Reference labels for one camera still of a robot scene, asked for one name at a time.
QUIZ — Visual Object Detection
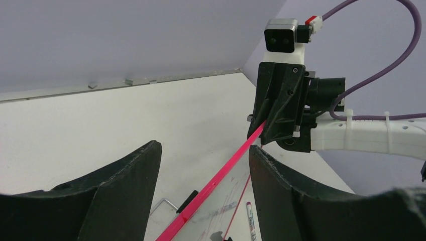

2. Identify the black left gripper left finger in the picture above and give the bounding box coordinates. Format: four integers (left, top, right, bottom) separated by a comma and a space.
1, 141, 162, 240

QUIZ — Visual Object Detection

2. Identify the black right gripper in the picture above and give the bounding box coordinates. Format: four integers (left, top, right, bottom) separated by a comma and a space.
247, 62, 346, 153

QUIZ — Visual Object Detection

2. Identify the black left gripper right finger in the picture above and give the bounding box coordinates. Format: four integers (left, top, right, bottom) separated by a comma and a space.
249, 146, 425, 240

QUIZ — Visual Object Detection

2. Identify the white marker pen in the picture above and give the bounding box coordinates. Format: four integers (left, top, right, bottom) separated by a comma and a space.
246, 201, 257, 241

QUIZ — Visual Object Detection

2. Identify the pink framed whiteboard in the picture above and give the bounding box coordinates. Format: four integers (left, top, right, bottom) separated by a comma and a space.
157, 123, 265, 240

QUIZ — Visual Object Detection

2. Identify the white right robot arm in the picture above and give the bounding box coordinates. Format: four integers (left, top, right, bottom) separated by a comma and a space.
249, 62, 425, 160

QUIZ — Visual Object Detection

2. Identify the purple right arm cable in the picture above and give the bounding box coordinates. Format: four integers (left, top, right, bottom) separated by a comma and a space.
321, 0, 426, 122

